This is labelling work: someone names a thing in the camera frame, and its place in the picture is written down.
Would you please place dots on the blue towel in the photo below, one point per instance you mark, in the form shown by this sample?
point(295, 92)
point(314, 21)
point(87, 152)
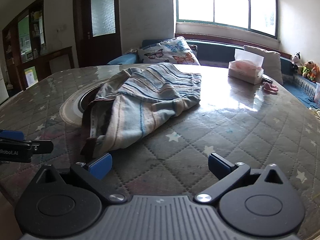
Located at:
point(123, 60)

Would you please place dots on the yellow paper sheet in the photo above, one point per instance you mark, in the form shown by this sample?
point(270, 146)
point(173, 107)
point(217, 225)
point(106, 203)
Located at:
point(30, 77)

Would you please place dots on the tissue box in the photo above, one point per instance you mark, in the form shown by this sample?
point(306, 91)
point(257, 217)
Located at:
point(246, 71)

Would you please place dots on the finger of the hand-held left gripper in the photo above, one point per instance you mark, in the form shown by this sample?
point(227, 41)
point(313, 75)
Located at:
point(42, 147)
point(11, 135)

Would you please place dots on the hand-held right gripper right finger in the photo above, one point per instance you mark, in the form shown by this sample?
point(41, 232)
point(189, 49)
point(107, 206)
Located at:
point(220, 166)

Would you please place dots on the clear plastic container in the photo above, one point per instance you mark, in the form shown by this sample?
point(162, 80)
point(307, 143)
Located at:
point(318, 93)

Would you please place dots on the small pink cloth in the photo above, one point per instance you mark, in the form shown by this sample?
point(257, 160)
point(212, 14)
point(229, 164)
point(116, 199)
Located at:
point(270, 87)

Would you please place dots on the white refrigerator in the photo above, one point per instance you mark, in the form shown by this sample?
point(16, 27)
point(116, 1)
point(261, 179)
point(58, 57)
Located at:
point(3, 85)

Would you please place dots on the beige cushion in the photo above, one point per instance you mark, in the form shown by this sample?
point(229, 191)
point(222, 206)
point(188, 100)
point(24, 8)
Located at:
point(272, 62)

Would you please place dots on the round induction cooktop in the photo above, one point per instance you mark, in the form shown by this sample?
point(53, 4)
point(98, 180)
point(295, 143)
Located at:
point(72, 107)

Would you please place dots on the orange plush toy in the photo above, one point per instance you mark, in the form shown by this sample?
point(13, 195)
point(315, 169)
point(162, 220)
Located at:
point(316, 73)

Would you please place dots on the blue sofa bench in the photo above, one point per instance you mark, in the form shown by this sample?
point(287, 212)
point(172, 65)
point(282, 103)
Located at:
point(215, 48)

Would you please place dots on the dark wooden door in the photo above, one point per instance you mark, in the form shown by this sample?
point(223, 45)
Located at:
point(82, 17)

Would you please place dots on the butterfly print pillow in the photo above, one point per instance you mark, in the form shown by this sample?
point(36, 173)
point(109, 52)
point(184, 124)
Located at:
point(170, 51)

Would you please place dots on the wooden cabinet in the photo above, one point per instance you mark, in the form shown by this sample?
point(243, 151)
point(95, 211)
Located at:
point(37, 60)

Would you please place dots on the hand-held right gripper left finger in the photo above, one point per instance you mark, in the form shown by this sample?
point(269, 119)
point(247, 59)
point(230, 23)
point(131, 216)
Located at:
point(101, 166)

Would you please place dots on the yellow green plush toy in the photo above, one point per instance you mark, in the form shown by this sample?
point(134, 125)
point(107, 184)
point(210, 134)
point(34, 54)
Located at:
point(307, 70)

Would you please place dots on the pile of light clothes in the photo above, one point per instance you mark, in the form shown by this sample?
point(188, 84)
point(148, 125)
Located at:
point(315, 112)

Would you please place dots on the cow plush toy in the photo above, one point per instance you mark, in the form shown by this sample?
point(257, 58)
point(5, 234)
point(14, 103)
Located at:
point(296, 60)

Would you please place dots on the striped blue pink cloth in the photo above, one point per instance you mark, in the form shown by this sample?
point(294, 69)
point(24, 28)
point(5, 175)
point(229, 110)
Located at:
point(150, 92)

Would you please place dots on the window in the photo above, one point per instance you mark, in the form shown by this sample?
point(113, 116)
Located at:
point(225, 2)

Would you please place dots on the small dark object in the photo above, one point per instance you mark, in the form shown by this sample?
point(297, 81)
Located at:
point(268, 80)

